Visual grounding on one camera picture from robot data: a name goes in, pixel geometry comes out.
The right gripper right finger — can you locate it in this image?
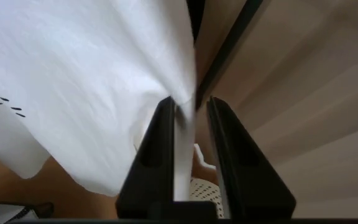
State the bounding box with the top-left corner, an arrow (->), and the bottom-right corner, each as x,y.
206,96 -> 298,220

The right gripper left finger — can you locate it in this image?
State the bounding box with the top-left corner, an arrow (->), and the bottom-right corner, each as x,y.
114,95 -> 177,220

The white garment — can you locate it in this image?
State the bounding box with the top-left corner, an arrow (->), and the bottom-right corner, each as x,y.
0,0 -> 199,202

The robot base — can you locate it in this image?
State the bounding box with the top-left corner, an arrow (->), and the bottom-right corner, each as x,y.
0,201 -> 55,224

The white laundry basket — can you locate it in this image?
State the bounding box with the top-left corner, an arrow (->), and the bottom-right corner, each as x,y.
189,176 -> 226,219

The black clothes rack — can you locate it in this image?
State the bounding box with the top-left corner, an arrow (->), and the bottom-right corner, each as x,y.
193,0 -> 264,110

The beige curtain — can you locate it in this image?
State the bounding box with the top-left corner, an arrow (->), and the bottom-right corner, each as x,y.
194,0 -> 358,219

